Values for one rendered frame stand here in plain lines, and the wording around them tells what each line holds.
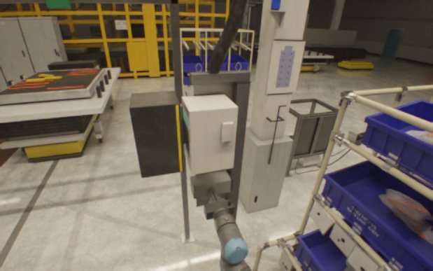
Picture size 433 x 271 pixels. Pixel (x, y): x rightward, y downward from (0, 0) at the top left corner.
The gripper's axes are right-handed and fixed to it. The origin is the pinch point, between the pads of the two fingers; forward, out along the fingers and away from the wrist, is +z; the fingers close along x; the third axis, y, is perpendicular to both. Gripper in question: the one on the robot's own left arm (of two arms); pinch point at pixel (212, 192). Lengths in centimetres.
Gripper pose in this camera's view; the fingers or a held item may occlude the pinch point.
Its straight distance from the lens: 108.6
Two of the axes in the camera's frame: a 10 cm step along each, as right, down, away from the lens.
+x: -9.6, 1.2, -2.7
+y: 0.3, -8.8, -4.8
